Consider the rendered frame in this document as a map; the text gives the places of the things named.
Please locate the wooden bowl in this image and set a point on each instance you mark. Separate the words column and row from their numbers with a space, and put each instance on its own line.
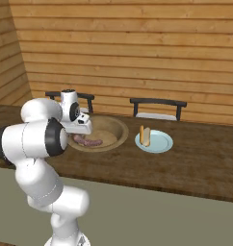
column 116, row 128

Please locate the pink sausage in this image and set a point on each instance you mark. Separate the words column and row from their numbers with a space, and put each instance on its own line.
column 89, row 142

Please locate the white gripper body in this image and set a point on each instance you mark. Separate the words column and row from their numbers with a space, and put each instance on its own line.
column 79, row 127

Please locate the tan hot dog bun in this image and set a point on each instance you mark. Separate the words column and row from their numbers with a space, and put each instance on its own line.
column 145, row 135

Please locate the light blue plate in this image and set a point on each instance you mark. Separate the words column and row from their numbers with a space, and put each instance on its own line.
column 160, row 142

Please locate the black chair with white seat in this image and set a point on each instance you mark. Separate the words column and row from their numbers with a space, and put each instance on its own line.
column 86, row 97
column 157, row 109

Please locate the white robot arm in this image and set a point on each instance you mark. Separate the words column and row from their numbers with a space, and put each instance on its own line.
column 35, row 141

